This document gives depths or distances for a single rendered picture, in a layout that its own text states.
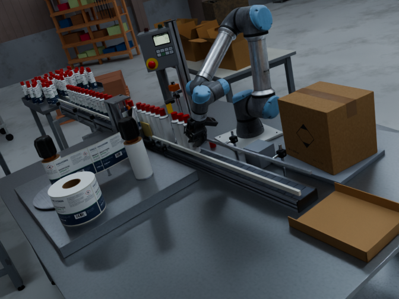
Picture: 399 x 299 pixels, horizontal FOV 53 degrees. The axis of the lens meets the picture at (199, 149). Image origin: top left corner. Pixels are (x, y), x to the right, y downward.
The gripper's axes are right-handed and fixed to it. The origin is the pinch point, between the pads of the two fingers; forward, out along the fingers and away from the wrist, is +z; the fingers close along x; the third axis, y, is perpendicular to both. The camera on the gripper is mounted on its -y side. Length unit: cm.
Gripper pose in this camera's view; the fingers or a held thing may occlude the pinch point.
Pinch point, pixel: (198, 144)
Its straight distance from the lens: 196.0
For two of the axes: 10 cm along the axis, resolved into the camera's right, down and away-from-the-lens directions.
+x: 6.2, 6.2, -4.8
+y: -7.8, 4.2, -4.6
